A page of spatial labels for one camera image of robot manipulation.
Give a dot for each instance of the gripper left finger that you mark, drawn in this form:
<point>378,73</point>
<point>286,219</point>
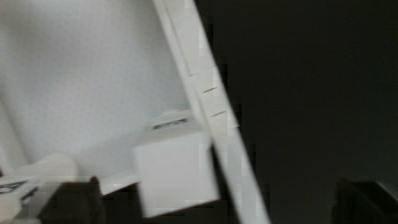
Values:
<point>74,205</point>

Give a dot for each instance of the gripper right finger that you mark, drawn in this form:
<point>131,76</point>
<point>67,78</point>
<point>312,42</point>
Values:
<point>364,204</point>

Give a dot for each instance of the white desk leg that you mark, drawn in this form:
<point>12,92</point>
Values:
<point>51,170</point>
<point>174,165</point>

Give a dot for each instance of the white desk tabletop tray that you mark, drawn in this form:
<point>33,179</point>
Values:
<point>104,65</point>

